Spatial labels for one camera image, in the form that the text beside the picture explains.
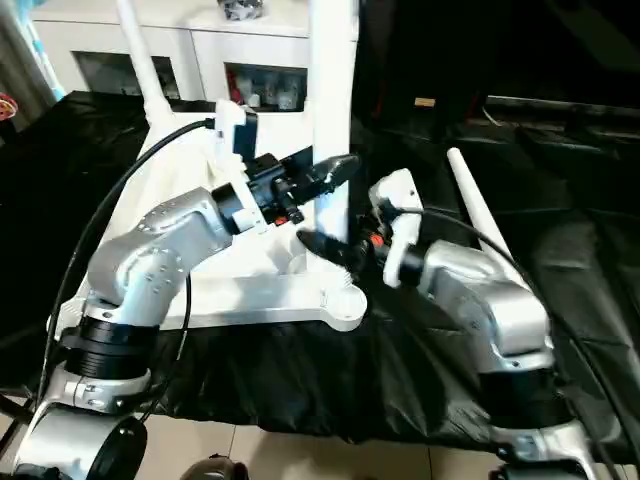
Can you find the small yellow tag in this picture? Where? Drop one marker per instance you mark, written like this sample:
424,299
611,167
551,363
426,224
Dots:
425,102

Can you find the grey robot foot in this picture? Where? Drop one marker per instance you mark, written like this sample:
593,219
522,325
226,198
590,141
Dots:
215,469

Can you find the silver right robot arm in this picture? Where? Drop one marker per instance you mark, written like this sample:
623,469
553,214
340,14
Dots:
490,300

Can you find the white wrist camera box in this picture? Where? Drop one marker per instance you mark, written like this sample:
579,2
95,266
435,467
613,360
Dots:
400,205
235,130

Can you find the white plastic table top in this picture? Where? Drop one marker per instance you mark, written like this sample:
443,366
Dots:
260,295

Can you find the white cabinet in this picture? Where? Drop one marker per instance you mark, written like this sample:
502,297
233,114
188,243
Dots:
190,45

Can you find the black mat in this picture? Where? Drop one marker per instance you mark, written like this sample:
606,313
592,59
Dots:
400,380

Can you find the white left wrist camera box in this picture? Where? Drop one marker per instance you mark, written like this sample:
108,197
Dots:
235,130

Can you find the white plastic table leg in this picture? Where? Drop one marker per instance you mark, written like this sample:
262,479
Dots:
145,60
332,80
485,220

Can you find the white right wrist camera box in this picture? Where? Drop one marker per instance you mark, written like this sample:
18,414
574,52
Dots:
400,205

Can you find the grey object on cabinet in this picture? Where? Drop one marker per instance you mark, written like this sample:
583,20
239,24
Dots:
245,8

